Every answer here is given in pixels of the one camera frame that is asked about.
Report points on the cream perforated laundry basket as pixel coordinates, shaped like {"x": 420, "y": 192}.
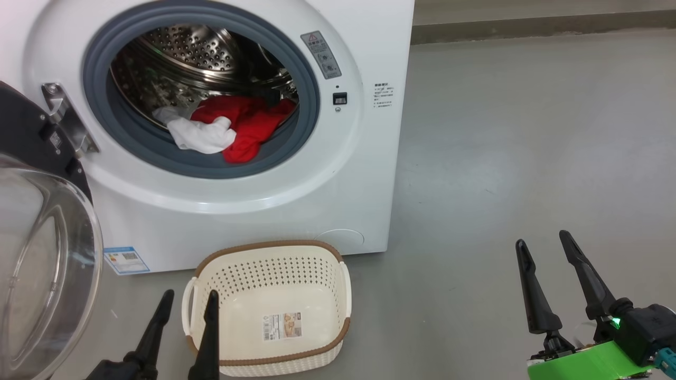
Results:
{"x": 274, "y": 295}

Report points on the washing machine glass door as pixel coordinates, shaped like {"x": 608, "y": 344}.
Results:
{"x": 47, "y": 237}

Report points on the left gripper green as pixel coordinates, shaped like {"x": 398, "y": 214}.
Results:
{"x": 113, "y": 372}

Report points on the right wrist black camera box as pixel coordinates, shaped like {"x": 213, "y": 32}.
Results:
{"x": 647, "y": 330}

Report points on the red garment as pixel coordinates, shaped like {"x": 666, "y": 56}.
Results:
{"x": 251, "y": 126}

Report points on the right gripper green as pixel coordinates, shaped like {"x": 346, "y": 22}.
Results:
{"x": 586, "y": 364}

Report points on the white garment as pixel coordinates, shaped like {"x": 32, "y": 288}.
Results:
{"x": 198, "y": 136}

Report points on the white front-load washing machine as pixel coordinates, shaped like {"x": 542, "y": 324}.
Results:
{"x": 327, "y": 174}

